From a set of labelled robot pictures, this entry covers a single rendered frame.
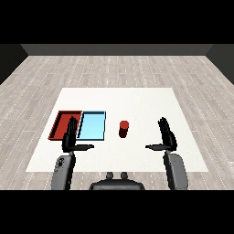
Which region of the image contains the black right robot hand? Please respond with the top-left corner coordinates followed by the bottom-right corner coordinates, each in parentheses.
top-left (144, 116), bottom-right (178, 153)

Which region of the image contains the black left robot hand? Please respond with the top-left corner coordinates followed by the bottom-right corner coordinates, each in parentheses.
top-left (61, 116), bottom-right (95, 154)

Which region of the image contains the red open box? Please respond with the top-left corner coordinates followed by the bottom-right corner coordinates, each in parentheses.
top-left (48, 110), bottom-right (83, 141)

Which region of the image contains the light blue open box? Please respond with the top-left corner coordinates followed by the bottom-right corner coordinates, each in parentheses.
top-left (76, 111), bottom-right (107, 142)

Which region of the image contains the red can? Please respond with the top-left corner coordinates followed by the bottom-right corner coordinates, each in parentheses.
top-left (118, 120), bottom-right (130, 139)

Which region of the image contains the dark grey robot body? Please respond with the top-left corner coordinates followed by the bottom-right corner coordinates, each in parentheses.
top-left (89, 171), bottom-right (146, 191)

